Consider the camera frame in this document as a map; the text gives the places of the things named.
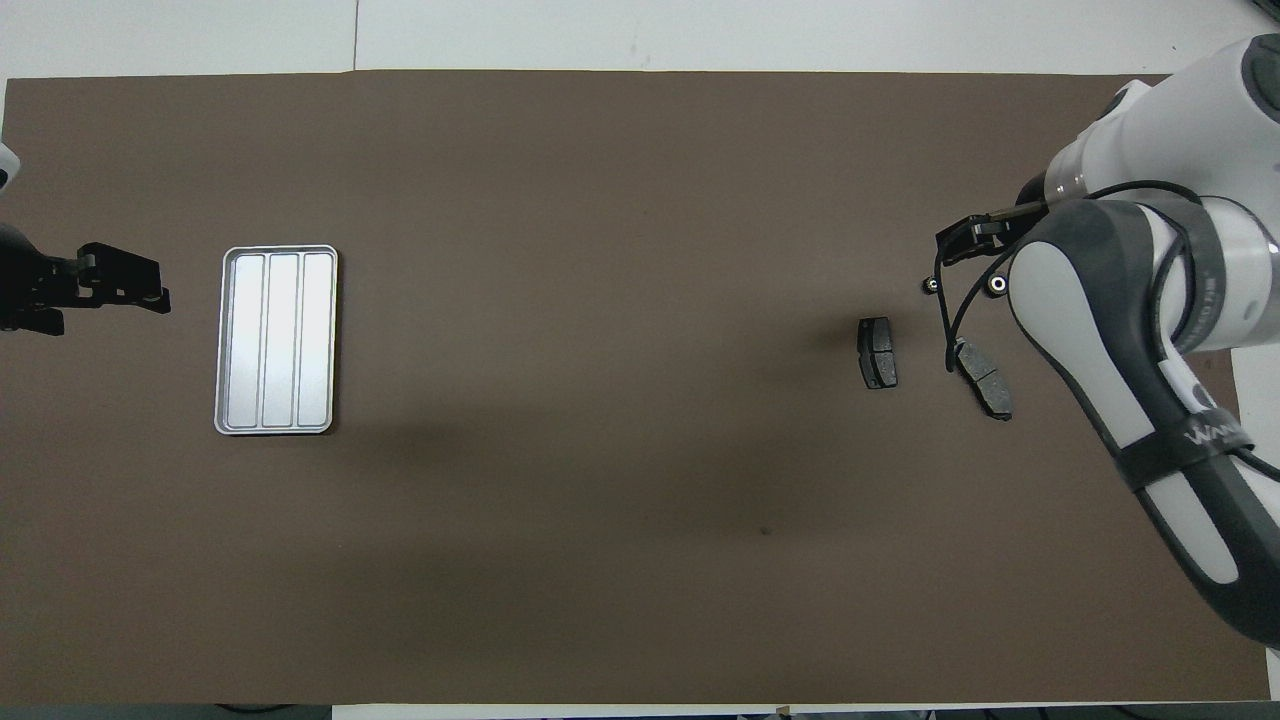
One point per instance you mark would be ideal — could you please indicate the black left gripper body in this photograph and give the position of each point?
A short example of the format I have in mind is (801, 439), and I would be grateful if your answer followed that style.
(30, 275)

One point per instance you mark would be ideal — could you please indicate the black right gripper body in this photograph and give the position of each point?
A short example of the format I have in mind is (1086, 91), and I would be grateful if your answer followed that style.
(975, 240)

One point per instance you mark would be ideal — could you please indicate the large black bearing gear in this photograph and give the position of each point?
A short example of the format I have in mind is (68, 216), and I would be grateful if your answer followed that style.
(997, 285)

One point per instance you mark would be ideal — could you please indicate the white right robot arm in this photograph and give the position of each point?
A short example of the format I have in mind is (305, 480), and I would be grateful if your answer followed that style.
(1100, 330)

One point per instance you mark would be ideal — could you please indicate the silver metal tray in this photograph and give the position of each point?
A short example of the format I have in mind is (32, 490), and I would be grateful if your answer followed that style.
(275, 340)

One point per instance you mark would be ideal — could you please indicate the dark grey angled brake pad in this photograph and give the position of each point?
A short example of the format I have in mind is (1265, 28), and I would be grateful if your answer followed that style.
(983, 378)

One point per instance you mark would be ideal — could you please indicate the dark grey straight brake pad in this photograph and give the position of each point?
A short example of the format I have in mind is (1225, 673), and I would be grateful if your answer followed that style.
(878, 352)

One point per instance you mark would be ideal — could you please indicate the brown table mat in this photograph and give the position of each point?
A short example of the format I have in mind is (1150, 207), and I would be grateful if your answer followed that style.
(600, 200)

